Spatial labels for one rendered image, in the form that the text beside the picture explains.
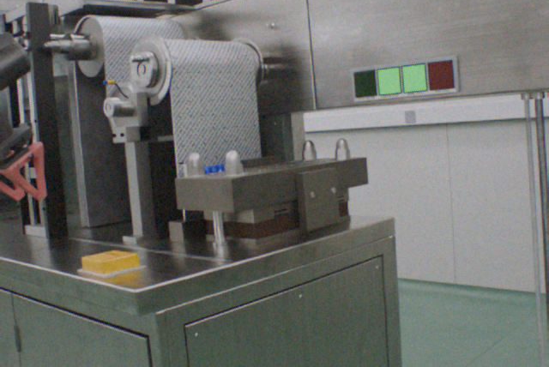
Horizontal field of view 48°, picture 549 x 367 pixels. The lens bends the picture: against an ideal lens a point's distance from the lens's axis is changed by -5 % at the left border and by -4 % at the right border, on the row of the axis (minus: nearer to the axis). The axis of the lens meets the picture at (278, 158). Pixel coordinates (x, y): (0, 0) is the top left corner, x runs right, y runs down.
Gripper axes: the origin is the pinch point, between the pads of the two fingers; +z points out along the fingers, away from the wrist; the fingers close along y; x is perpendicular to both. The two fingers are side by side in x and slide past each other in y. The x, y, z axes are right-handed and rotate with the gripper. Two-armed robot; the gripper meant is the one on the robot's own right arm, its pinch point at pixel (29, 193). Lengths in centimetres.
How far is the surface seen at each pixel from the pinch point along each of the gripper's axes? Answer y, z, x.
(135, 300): -12.4, 17.8, 1.4
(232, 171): -7.4, 18.7, -31.4
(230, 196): -9.1, 20.8, -26.8
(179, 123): 9.2, 12.8, -40.0
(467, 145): 48, 166, -265
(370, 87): -19, 22, -66
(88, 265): 4.1, 17.6, -3.9
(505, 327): 13, 219, -175
